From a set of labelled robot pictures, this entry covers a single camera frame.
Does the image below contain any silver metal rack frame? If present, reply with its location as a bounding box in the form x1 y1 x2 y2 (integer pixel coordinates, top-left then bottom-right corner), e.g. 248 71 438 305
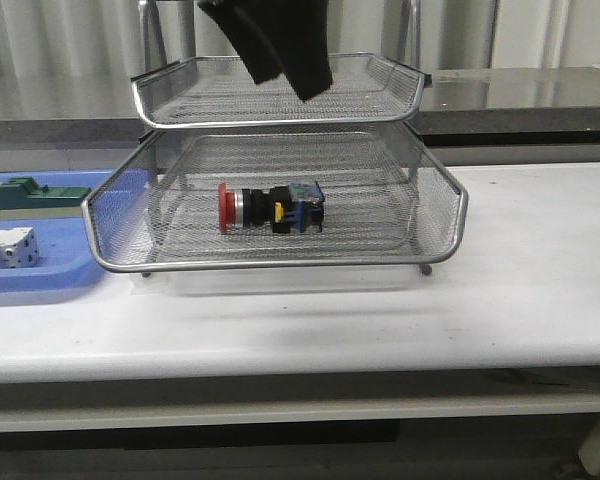
137 0 433 278

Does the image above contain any grey stone back counter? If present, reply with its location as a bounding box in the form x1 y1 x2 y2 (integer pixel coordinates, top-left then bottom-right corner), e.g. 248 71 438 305
0 67 600 147

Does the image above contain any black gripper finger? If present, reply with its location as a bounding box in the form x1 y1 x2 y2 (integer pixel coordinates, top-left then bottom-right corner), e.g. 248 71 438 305
197 1 282 85
241 0 333 102

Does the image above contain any white circuit breaker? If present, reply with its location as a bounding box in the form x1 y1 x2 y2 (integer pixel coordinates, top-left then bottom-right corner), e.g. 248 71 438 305
0 227 39 269

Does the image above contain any red emergency stop push button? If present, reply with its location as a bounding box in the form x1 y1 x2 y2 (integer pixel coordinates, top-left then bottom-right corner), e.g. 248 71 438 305
218 181 325 234

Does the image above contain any green and beige relay module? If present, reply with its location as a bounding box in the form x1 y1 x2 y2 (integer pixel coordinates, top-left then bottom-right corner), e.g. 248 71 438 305
0 176 91 221

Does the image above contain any silver mesh tray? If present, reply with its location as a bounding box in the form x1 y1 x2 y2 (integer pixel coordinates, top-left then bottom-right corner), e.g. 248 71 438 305
146 188 413 263
131 53 426 130
82 122 468 273

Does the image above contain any blue plastic tray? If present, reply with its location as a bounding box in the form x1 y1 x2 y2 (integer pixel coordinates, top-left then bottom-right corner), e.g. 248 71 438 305
0 170 113 293

